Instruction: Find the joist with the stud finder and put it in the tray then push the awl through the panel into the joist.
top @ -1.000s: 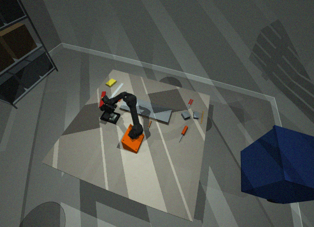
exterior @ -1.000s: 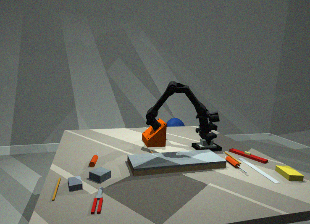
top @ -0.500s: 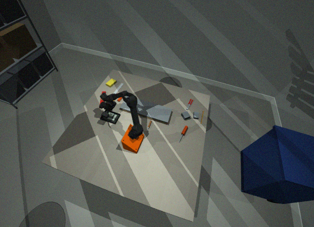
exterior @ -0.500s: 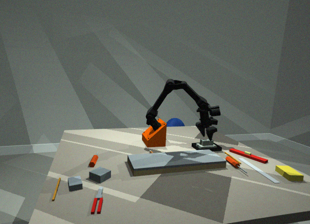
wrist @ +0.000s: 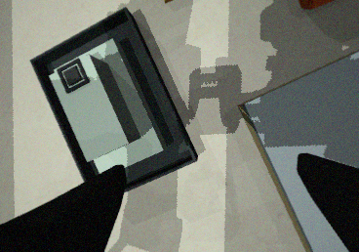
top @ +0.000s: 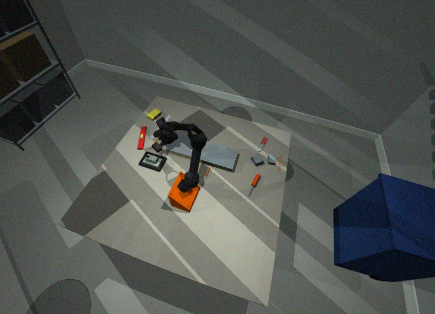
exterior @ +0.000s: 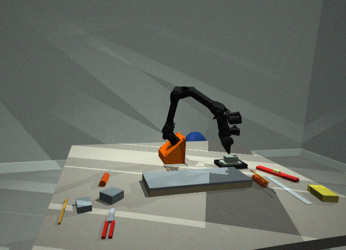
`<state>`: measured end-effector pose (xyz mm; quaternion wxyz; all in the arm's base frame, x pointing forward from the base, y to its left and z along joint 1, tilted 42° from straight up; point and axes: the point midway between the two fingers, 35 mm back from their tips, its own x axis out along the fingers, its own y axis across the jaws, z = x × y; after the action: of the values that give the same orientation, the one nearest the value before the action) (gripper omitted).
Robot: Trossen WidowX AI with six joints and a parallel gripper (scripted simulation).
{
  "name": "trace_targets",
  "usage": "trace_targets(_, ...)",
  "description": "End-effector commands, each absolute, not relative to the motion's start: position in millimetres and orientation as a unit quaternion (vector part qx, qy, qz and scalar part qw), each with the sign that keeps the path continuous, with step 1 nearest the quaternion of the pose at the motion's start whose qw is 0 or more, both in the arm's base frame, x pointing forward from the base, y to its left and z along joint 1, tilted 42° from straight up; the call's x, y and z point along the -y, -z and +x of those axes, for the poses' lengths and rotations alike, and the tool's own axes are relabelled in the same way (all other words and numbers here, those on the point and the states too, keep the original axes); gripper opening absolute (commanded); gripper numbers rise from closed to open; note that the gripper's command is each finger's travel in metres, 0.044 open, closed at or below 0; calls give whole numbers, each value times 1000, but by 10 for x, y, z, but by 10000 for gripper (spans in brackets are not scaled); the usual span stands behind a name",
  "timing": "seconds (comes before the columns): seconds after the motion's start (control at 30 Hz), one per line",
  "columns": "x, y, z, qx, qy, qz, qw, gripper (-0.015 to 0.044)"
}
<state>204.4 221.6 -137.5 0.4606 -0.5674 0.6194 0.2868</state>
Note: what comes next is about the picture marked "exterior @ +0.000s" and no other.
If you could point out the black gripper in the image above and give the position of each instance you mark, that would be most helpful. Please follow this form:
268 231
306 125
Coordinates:
225 139

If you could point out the yellow rectangular block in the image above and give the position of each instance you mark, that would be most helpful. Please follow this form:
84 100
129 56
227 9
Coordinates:
322 193

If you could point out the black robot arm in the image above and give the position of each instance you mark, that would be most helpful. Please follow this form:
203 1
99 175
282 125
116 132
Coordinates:
216 108

